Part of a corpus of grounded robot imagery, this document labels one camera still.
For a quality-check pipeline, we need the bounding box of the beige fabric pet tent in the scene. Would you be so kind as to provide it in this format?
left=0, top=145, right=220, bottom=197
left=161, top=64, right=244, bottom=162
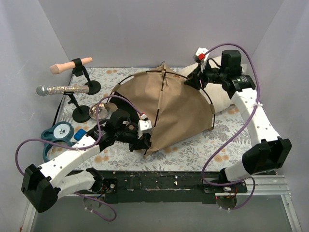
left=110, top=63, right=215, bottom=157

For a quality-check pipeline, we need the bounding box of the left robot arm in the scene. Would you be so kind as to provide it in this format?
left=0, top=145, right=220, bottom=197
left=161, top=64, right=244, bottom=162
left=21, top=109, right=153, bottom=213

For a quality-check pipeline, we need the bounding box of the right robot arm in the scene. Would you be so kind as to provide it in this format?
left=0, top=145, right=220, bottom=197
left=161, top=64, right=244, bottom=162
left=185, top=48, right=292, bottom=192

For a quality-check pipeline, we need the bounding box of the stainless steel pet bowl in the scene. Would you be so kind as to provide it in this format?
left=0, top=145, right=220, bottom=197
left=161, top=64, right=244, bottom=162
left=89, top=102, right=110, bottom=120

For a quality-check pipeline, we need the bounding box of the cream plush pillow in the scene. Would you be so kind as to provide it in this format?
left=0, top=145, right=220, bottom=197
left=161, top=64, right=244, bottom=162
left=178, top=63, right=233, bottom=113

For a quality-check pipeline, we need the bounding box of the black round stand base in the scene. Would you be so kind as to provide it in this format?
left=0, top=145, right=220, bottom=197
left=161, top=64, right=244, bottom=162
left=66, top=92, right=90, bottom=123

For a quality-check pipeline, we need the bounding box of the rear black microphone stand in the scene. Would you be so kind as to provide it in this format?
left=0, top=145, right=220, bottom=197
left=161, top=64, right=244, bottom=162
left=71, top=58, right=101, bottom=95

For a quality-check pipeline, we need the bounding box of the floral patterned table mat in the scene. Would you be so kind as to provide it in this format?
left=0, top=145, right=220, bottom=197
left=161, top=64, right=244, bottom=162
left=58, top=68, right=251, bottom=172

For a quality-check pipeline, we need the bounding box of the silver glitter toy microphone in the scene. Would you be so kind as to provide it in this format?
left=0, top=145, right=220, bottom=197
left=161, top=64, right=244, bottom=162
left=36, top=86, right=89, bottom=97

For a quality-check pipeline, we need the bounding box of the peach toy microphone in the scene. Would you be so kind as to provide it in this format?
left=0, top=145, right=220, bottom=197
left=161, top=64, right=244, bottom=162
left=49, top=57, right=93, bottom=74

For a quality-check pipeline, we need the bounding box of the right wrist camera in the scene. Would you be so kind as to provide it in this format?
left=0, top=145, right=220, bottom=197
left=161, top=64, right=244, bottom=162
left=193, top=47, right=209, bottom=70

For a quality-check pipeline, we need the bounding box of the black table front frame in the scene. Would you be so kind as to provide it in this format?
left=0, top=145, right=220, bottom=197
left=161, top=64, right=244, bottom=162
left=65, top=170, right=276, bottom=203

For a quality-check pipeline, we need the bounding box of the aluminium rail frame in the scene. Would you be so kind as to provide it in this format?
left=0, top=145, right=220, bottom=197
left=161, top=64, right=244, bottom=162
left=21, top=175, right=302, bottom=232

